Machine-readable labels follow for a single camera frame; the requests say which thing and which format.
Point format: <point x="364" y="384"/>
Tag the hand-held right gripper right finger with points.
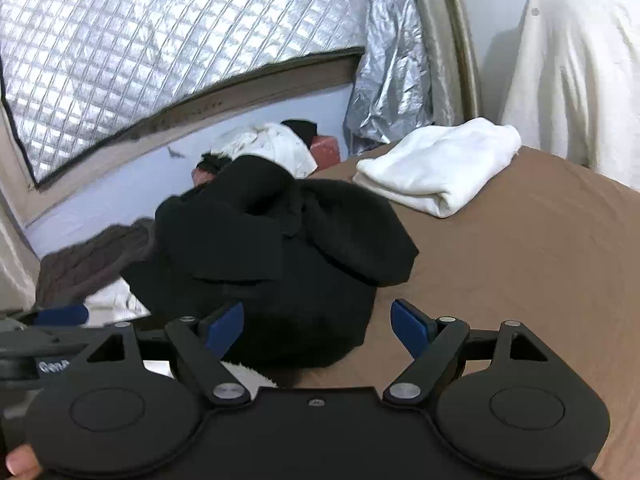
<point x="407" y="327"/>

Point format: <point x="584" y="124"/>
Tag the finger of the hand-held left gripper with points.
<point x="60" y="316"/>

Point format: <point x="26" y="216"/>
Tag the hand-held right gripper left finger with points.
<point x="227" y="327"/>

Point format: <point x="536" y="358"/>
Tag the person's left hand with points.
<point x="20" y="462"/>

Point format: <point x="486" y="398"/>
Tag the white sheet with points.
<point x="112" y="300"/>

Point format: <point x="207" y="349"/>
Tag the brown knit blanket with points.
<point x="85" y="265"/>

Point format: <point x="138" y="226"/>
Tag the white folded cloth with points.
<point x="440" y="170"/>

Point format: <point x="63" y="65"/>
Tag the white crumpled cloth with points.
<point x="270" y="145"/>

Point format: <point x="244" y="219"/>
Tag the red item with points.
<point x="327" y="150"/>

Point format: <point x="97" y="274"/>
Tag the small black cloth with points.
<point x="300" y="130"/>

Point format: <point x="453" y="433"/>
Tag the cream draped cloth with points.
<point x="575" y="85"/>

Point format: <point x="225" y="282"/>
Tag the silver quilted window cover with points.
<point x="150" y="35"/>

